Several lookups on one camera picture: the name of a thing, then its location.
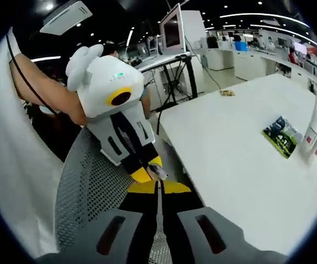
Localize green snack packet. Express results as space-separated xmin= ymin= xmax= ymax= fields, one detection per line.
xmin=262 ymin=115 xmax=304 ymax=160

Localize grey mesh office chair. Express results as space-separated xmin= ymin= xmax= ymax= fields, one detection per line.
xmin=54 ymin=126 xmax=173 ymax=264

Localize black monitor stand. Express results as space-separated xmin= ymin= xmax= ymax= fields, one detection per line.
xmin=158 ymin=54 xmax=201 ymax=107

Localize row of white office desks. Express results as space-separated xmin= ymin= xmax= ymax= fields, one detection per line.
xmin=202 ymin=41 xmax=317 ymax=93

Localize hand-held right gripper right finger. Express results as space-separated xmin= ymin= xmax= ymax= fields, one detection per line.
xmin=159 ymin=180 xmax=288 ymax=264

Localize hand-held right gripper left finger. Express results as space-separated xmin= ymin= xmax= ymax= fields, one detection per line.
xmin=36 ymin=180 xmax=159 ymax=264

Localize white ceiling air conditioner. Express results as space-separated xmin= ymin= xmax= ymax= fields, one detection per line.
xmin=39 ymin=0 xmax=94 ymax=36

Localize white-framed monitor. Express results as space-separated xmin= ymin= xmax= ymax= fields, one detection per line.
xmin=159 ymin=2 xmax=188 ymax=55

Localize wall screen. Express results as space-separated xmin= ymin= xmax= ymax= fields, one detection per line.
xmin=293 ymin=41 xmax=308 ymax=53

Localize white keyboard tray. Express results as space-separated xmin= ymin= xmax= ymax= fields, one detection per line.
xmin=135 ymin=51 xmax=192 ymax=73

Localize person's white shirt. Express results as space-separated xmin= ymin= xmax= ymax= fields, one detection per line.
xmin=0 ymin=27 xmax=65 ymax=261

